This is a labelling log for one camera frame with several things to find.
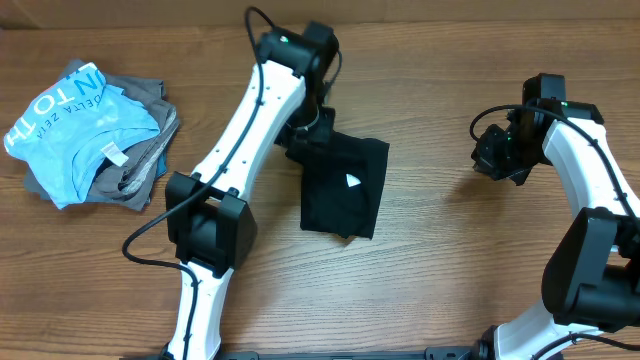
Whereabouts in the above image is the light blue printed t-shirt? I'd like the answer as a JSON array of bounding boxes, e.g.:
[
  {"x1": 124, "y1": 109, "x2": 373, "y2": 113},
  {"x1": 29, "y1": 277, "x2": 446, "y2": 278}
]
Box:
[{"x1": 3, "y1": 62, "x2": 160, "y2": 209}]

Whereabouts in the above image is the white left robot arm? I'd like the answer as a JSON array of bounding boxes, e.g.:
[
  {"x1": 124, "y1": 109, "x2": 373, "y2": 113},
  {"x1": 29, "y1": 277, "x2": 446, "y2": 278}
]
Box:
[{"x1": 163, "y1": 22, "x2": 339, "y2": 359}]

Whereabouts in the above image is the grey folded garment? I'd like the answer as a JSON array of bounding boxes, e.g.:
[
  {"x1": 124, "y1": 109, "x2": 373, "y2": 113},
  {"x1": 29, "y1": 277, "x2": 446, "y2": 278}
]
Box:
[{"x1": 25, "y1": 60, "x2": 179, "y2": 210}]

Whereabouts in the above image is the brown cardboard backboard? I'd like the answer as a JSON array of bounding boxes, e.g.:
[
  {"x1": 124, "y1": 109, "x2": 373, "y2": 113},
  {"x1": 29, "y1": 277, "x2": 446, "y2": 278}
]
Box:
[{"x1": 1, "y1": 0, "x2": 639, "y2": 29}]

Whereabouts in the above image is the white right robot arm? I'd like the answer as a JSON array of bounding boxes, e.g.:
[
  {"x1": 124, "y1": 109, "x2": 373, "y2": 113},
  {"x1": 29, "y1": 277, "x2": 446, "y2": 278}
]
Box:
[{"x1": 468, "y1": 73, "x2": 639, "y2": 359}]

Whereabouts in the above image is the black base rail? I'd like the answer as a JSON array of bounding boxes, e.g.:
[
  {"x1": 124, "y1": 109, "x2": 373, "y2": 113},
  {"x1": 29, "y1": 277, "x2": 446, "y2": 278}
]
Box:
[{"x1": 119, "y1": 345, "x2": 564, "y2": 360}]

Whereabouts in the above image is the black t-shirt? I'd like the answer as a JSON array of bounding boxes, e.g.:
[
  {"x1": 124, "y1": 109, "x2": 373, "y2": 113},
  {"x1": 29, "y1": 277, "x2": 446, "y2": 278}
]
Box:
[{"x1": 286, "y1": 132, "x2": 390, "y2": 239}]

